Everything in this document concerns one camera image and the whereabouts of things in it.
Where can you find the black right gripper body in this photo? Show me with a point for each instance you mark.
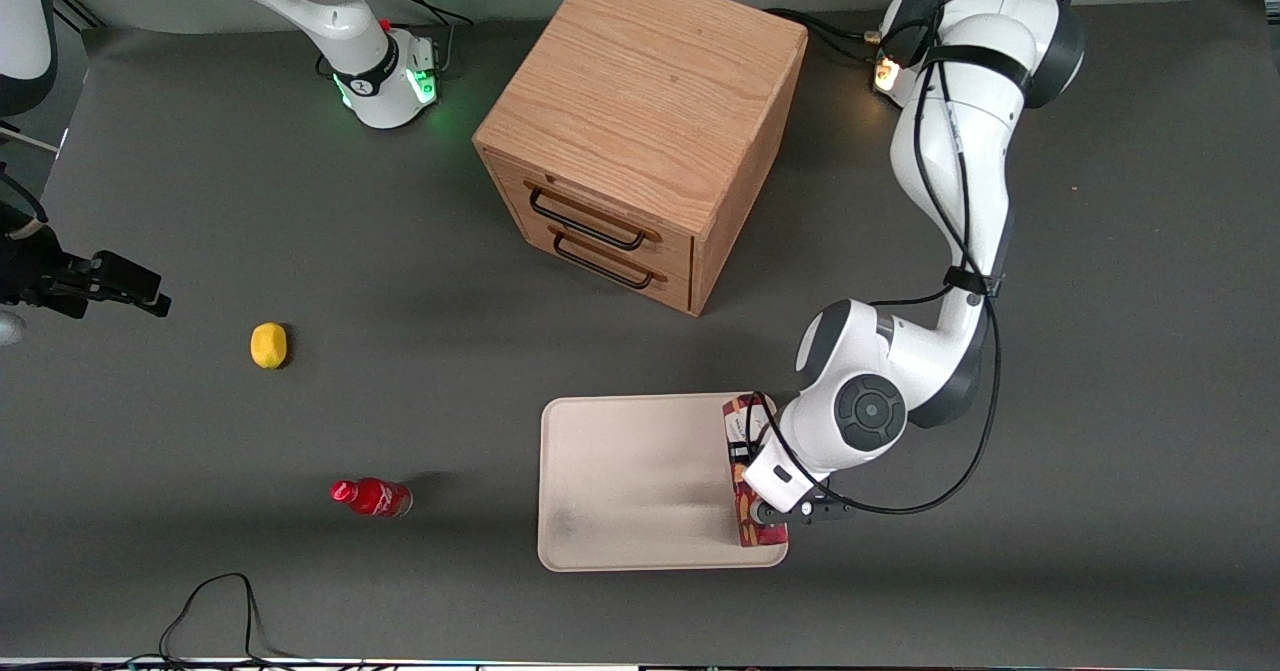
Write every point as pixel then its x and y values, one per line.
pixel 40 273

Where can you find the red cookie box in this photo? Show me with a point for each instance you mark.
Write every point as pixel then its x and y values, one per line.
pixel 765 539

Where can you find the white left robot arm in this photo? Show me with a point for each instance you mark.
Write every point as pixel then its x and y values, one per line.
pixel 960 151

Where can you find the cream plastic tray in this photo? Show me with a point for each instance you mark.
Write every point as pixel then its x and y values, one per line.
pixel 640 481

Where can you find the yellow lemon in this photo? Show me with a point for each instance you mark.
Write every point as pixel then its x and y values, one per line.
pixel 268 345

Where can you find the red soda bottle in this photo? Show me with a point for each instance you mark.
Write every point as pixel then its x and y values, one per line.
pixel 375 498

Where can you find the wooden two-drawer cabinet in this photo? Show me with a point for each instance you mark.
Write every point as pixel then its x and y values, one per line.
pixel 650 81

